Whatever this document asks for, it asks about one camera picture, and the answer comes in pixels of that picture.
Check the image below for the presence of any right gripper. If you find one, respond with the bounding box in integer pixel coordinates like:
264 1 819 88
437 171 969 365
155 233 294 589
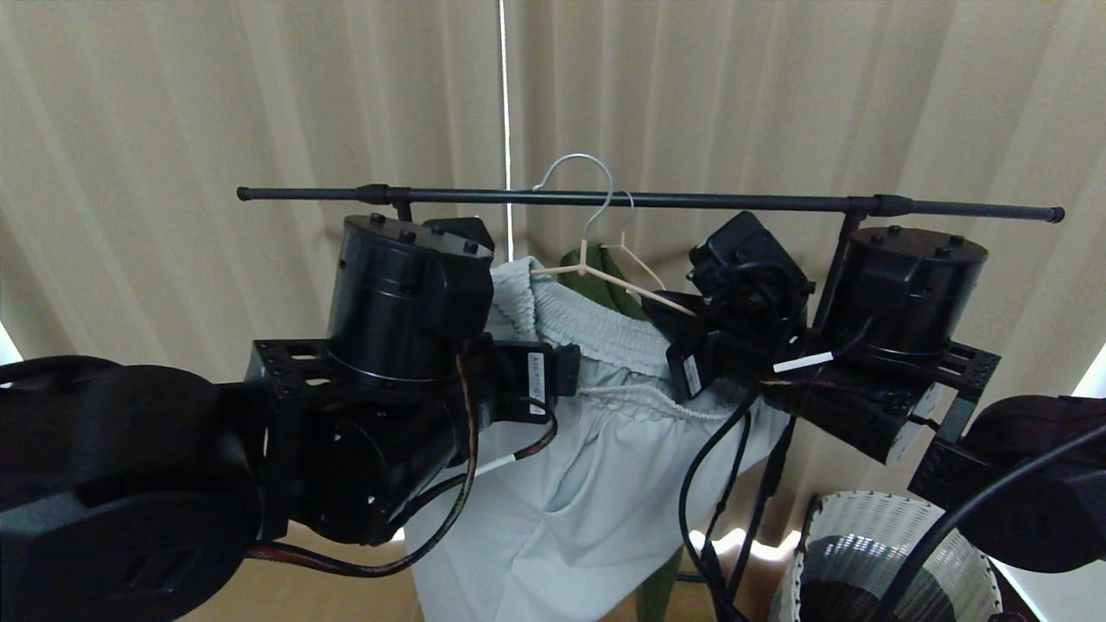
665 327 944 468

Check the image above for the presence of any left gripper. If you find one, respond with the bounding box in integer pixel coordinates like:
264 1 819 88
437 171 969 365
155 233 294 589
296 340 582 546

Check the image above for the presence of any pale grey garment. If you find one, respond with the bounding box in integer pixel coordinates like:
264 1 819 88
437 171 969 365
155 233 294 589
404 256 792 622

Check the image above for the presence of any green long-sleeved shirt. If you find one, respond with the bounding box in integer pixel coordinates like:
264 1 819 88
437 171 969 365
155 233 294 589
559 245 685 622

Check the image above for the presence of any pink clothes hanger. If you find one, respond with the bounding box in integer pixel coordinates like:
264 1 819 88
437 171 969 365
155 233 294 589
529 153 702 317
601 191 667 291

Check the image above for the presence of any white laundry basket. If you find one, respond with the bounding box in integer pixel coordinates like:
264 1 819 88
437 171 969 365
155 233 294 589
767 490 1005 622

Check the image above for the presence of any black clothes rack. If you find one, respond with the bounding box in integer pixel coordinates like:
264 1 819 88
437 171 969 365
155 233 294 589
238 184 1065 622

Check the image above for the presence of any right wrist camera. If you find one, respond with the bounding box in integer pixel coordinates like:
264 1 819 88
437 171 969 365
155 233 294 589
688 210 817 322

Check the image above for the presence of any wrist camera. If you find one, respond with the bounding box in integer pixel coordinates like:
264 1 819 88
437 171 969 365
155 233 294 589
422 215 497 262
688 210 817 322

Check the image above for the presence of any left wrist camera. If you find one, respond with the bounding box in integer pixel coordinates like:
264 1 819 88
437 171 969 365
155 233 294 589
422 215 497 262

